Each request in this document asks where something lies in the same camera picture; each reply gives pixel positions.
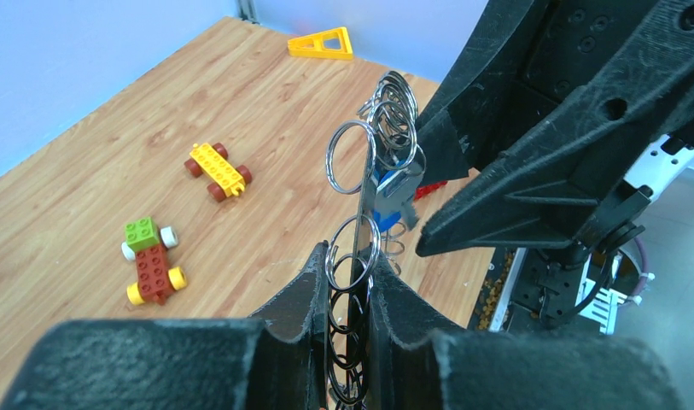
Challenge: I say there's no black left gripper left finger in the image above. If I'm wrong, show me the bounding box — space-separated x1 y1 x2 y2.
1 243 327 409

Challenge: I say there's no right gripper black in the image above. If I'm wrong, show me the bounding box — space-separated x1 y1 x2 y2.
416 1 694 256

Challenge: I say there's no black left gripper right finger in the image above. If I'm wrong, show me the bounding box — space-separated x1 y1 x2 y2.
366 258 684 409

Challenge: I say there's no blue key tag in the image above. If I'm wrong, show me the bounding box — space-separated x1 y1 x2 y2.
374 169 423 232

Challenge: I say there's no red window brick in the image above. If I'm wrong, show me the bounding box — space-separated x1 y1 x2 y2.
413 181 447 202

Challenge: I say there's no red yellow toy brick car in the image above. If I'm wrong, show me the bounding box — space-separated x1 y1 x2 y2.
121 216 188 306

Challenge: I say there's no yellow brown toy brick car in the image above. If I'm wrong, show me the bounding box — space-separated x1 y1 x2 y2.
184 143 253 202

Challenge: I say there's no yellow triangular brick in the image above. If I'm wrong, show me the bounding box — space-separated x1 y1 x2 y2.
287 26 354 61

